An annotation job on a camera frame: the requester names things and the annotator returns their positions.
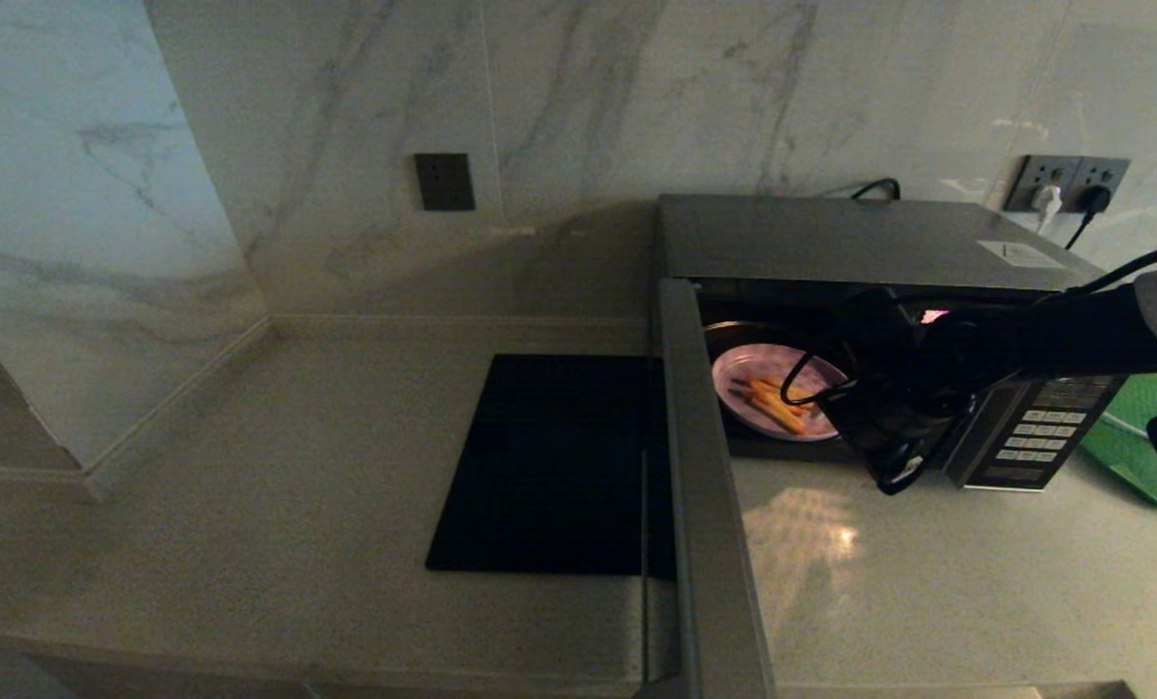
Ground orange french fry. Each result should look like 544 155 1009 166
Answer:
745 391 808 435
751 377 817 409

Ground black power plug with cord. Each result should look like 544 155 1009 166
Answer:
1066 184 1112 250

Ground silver microwave oven body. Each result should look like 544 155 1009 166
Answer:
651 193 1128 492

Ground black curved cable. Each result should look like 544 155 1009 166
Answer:
816 178 902 201

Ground black induction cooktop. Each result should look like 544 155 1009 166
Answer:
426 353 677 576

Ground white warning sticker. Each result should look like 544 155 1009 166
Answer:
976 240 1065 269

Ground purple plate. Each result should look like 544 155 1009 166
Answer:
711 343 849 443

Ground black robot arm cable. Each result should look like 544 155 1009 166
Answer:
779 241 1157 496

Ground dark single wall socket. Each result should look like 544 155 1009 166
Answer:
415 152 477 212

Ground dark double wall socket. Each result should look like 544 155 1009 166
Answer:
1004 154 1132 214

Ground green plastic tray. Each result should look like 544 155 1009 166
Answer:
1081 374 1157 511

